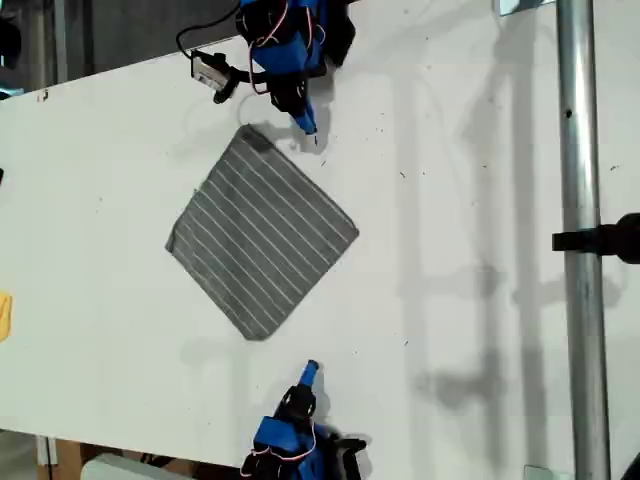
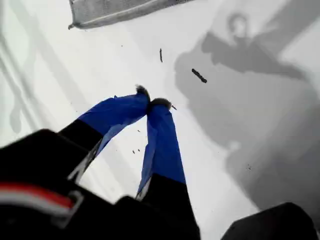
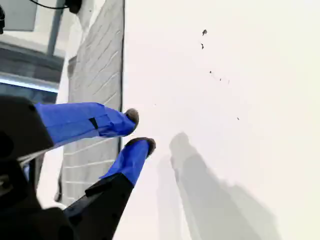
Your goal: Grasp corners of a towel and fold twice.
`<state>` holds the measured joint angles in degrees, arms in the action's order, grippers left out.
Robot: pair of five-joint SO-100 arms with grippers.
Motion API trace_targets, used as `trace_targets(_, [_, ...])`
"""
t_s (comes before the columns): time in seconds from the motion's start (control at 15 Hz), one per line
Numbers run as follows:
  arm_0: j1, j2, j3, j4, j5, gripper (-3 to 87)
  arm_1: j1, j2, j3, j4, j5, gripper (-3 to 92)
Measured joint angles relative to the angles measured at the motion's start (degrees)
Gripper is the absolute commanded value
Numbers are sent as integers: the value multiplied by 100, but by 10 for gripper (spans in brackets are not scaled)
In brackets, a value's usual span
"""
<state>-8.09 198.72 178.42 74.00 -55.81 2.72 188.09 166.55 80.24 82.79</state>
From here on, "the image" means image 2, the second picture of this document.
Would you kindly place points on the black tape scrap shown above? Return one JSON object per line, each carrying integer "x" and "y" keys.
{"x": 199, "y": 75}

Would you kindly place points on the grey striped towel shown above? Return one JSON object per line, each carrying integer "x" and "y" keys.
{"x": 105, "y": 12}

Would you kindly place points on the thin dark scrap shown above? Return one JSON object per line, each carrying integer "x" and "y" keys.
{"x": 161, "y": 55}

